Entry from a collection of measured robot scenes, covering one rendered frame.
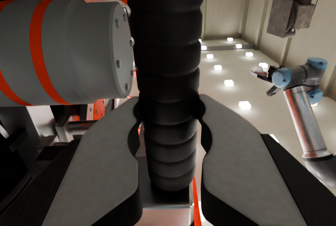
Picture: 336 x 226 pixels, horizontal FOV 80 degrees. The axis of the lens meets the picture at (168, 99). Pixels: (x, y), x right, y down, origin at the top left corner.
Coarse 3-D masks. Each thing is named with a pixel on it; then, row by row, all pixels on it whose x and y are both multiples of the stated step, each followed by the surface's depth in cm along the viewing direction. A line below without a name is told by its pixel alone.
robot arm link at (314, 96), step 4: (308, 88) 86; (312, 88) 85; (316, 88) 85; (308, 92) 86; (312, 92) 85; (316, 92) 84; (320, 92) 84; (308, 96) 85; (312, 96) 85; (316, 96) 85; (320, 96) 86; (312, 100) 85; (316, 100) 86; (312, 104) 87
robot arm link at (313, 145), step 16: (272, 80) 83; (288, 80) 78; (304, 80) 81; (288, 96) 79; (304, 96) 77; (304, 112) 76; (304, 128) 76; (304, 144) 76; (320, 144) 73; (304, 160) 76; (320, 160) 72; (320, 176) 73
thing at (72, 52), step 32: (32, 0) 24; (64, 0) 24; (0, 32) 21; (32, 32) 21; (64, 32) 21; (96, 32) 22; (128, 32) 31; (0, 64) 22; (32, 64) 22; (64, 64) 22; (96, 64) 22; (128, 64) 30; (0, 96) 24; (32, 96) 24; (64, 96) 25; (96, 96) 26
